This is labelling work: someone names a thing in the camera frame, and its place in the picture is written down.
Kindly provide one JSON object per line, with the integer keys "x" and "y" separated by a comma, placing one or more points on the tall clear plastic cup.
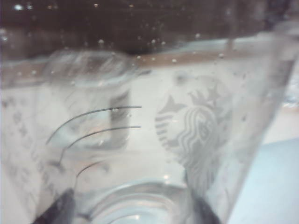
{"x": 140, "y": 140}

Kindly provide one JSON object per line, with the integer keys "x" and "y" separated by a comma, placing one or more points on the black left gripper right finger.
{"x": 206, "y": 213}

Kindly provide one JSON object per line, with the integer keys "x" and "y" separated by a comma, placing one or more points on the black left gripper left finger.
{"x": 60, "y": 210}

